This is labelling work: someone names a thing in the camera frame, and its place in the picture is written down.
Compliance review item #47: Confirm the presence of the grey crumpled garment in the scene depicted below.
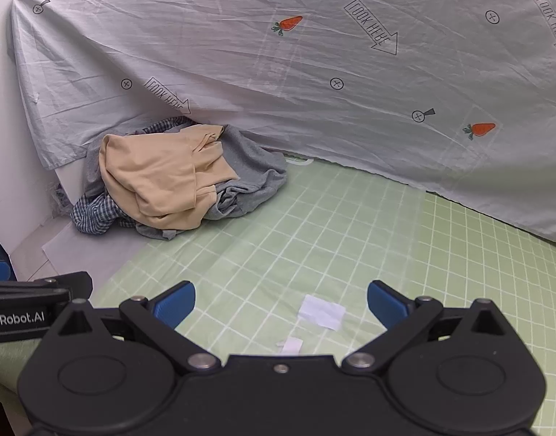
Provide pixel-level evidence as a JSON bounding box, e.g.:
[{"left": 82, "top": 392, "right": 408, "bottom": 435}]
[{"left": 80, "top": 125, "right": 288, "bottom": 241}]

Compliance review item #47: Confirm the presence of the white paper sheet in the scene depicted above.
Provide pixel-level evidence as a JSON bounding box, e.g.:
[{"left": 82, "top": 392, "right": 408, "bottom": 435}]
[{"left": 42, "top": 222, "right": 145, "bottom": 279}]

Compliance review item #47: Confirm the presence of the large white tape piece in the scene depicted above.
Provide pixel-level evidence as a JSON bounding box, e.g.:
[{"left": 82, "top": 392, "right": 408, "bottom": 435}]
[{"left": 300, "top": 294, "right": 347, "bottom": 330}]

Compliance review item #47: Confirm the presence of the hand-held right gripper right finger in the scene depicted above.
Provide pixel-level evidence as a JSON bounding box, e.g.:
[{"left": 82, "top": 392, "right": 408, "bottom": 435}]
[{"left": 341, "top": 280, "right": 515, "bottom": 376}]

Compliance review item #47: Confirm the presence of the blue plaid shirt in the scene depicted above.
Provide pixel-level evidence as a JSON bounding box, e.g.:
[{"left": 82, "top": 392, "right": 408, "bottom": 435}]
[{"left": 71, "top": 116, "right": 192, "bottom": 236}]

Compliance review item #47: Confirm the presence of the beige long-sleeve shirt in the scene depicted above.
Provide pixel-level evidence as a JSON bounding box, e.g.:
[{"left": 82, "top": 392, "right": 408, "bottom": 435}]
[{"left": 98, "top": 122, "right": 240, "bottom": 230}]

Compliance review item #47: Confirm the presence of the green grid mat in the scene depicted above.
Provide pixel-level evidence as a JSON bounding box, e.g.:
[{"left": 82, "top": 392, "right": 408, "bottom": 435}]
[{"left": 0, "top": 157, "right": 556, "bottom": 436}]

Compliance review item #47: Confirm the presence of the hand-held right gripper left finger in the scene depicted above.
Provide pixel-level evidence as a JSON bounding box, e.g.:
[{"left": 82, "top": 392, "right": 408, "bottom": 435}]
[{"left": 46, "top": 280, "right": 222, "bottom": 376}]

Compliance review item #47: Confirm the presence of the grey printed bed sheet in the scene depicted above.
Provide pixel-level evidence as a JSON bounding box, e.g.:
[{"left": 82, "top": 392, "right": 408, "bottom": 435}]
[{"left": 10, "top": 0, "right": 556, "bottom": 247}]

